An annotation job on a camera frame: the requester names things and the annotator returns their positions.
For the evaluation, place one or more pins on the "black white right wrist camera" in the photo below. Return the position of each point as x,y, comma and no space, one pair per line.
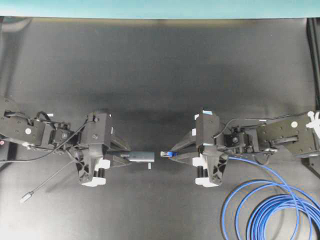
210,169

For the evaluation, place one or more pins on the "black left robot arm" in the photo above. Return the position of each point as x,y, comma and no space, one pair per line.
93,146

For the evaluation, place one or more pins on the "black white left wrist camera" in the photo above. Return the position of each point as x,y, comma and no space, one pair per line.
91,170

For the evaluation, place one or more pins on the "black frame post right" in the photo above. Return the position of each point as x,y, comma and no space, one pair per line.
313,37

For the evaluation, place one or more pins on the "teal backdrop panel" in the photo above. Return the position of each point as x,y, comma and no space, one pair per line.
162,9

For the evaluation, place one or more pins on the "grey USB hub adapter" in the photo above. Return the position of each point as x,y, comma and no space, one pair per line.
140,157

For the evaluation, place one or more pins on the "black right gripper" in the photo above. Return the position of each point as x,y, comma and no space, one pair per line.
207,125

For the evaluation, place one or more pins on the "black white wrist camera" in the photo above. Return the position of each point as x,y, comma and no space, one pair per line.
91,170
210,169

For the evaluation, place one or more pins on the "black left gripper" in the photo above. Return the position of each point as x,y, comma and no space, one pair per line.
98,132

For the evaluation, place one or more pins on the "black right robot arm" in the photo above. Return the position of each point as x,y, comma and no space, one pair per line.
298,133

